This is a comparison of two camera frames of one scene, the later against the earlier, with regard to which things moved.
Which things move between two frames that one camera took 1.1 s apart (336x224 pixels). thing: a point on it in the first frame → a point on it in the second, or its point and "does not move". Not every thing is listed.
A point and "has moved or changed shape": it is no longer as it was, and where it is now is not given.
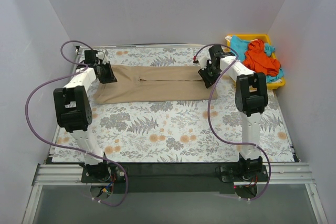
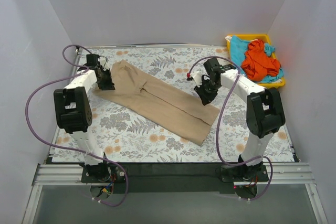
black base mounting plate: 174,178 does not move
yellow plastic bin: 264,38 does not move
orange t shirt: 256,60 does not move
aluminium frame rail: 279,174 does not move
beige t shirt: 145,83 has moved or changed shape
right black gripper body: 206,74 → 206,94
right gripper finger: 208,77 → 206,95
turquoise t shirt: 240,46 does not move
